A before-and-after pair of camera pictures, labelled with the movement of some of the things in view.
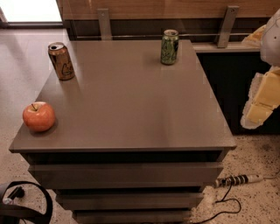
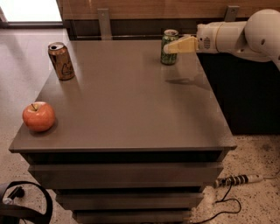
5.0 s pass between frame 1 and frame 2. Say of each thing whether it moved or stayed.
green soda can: stayed
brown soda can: stayed
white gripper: moved
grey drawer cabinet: stayed
